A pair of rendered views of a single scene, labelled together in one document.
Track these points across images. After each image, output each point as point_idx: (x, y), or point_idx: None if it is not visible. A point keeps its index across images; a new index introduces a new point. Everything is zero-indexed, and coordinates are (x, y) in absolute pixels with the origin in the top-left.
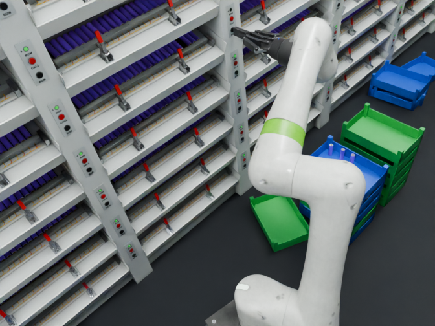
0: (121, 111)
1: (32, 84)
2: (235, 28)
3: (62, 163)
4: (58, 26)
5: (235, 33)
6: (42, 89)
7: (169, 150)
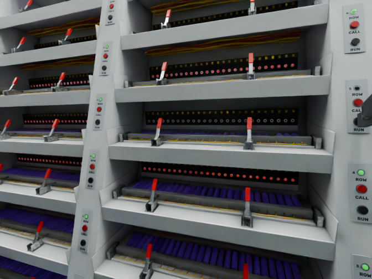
0: (149, 145)
1: (97, 73)
2: (361, 112)
3: None
4: (134, 42)
5: (360, 122)
6: (101, 80)
7: (197, 268)
